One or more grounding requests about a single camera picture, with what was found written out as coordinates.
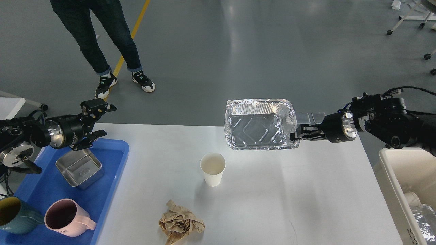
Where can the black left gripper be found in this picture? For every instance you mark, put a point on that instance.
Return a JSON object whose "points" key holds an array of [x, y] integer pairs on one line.
{"points": [[73, 130]]}

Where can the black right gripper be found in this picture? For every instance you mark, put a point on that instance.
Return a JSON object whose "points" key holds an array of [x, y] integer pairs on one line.
{"points": [[337, 127]]}

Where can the stainless steel rectangular tray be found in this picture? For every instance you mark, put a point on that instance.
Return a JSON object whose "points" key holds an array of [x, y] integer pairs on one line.
{"points": [[80, 168]]}

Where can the aluminium foil tray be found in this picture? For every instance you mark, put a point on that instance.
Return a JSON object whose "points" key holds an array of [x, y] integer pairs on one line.
{"points": [[260, 124]]}

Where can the white paper cup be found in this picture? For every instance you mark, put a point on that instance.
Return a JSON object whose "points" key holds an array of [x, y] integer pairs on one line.
{"points": [[213, 165]]}

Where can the pink ribbed mug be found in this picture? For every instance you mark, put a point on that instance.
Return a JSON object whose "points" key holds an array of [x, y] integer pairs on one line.
{"points": [[66, 217]]}

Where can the brown paper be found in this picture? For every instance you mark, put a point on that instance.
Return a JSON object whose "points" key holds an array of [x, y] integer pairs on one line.
{"points": [[178, 222]]}

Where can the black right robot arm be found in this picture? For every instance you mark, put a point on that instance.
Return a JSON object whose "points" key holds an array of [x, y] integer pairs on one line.
{"points": [[381, 115]]}

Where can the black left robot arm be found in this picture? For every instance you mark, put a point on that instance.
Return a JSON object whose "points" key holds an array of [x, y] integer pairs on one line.
{"points": [[20, 135]]}

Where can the clear floor plate left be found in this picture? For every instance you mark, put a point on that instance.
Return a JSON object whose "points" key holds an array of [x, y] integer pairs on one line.
{"points": [[302, 118]]}

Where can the clear floor plate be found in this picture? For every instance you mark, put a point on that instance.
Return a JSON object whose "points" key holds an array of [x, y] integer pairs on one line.
{"points": [[318, 117], [302, 118]]}

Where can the clear floor plate right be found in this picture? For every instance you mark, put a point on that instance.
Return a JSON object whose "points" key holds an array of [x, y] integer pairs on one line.
{"points": [[318, 117]]}

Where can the blue plastic tray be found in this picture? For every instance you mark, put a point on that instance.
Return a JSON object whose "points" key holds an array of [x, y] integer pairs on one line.
{"points": [[42, 190]]}

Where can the beige plastic bin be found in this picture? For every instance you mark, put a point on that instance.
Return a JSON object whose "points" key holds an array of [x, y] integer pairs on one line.
{"points": [[402, 170]]}

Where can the teal ceramic mug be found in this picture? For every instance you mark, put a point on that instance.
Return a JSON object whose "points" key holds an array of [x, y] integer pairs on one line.
{"points": [[18, 217]]}

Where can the white cup in bin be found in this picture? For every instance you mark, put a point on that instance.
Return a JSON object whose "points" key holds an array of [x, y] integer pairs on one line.
{"points": [[412, 199]]}

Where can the white rolling chair base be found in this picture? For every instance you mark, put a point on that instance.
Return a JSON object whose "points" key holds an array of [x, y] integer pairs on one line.
{"points": [[422, 10]]}

